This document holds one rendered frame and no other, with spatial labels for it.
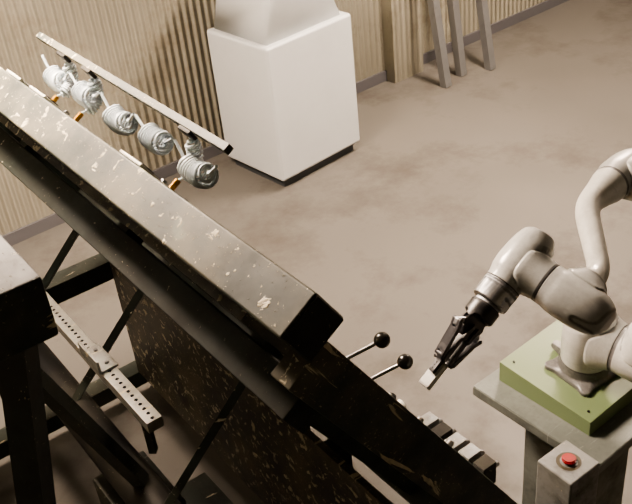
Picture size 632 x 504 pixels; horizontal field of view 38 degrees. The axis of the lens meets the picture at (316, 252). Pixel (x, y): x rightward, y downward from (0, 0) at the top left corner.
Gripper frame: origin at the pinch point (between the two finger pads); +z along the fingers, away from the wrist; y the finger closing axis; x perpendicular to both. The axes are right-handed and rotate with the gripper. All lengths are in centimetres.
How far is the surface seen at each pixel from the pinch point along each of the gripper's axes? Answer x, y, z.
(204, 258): 14, -63, 12
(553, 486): -8, 67, 0
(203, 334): 23, -42, 25
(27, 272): -12, -108, 29
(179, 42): 383, 126, -87
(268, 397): -2.0, -42.1, 25.5
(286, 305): -11, -63, 10
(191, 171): 51, -50, -1
